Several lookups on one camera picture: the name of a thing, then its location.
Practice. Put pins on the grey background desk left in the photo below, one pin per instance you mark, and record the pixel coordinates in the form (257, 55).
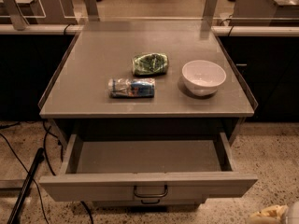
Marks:
(47, 11)

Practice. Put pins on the middle grey metal post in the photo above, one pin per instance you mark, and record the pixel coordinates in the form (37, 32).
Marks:
(92, 10)

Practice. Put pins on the blue snack bag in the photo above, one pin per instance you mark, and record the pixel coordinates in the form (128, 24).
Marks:
(131, 88)

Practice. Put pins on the grey drawer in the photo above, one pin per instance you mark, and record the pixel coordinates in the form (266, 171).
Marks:
(147, 170)
(147, 203)

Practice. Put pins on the grey background desk right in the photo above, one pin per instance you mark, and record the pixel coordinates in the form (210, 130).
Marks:
(265, 13)

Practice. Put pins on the left grey metal post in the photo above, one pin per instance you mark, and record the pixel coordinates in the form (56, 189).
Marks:
(15, 15)

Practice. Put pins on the right grey metal post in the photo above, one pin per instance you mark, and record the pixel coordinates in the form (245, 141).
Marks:
(209, 11)

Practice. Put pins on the grey background desk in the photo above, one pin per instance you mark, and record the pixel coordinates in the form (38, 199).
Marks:
(47, 11)
(265, 13)

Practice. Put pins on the grey bottom drawer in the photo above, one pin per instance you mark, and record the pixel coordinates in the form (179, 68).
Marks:
(147, 203)

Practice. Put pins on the padded gripper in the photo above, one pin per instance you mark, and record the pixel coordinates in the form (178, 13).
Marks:
(292, 215)

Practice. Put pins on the white horizontal rail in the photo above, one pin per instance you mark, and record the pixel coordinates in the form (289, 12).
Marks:
(54, 29)

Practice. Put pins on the grey drawer cabinet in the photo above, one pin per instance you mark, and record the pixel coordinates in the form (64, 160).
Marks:
(147, 112)

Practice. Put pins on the black bar on floor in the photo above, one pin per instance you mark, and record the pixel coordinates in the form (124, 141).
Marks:
(14, 216)

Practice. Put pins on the white ceramic bowl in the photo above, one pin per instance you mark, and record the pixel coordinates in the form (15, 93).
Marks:
(202, 77)

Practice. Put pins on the grey metal post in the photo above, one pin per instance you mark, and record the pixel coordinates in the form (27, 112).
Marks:
(15, 15)
(209, 11)
(92, 10)

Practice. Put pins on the green snack bag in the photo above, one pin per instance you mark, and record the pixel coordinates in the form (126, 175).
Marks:
(150, 64)

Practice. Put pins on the grey top drawer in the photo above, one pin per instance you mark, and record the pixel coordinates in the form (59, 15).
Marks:
(147, 170)

